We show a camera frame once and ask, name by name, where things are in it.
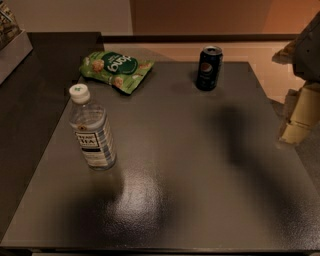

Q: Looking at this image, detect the clear plastic tea bottle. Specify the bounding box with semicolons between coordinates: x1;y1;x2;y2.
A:
69;84;116;170

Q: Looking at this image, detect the grey box with items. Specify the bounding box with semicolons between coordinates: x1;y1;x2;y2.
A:
0;0;33;84

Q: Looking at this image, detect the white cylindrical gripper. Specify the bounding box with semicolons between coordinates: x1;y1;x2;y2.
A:
272;12;320;144

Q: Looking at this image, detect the green snack bag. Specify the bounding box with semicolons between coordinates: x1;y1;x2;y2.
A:
79;51;154;95

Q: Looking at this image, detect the black Pepsi can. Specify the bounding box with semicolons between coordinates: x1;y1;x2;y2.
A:
196;46;223;91

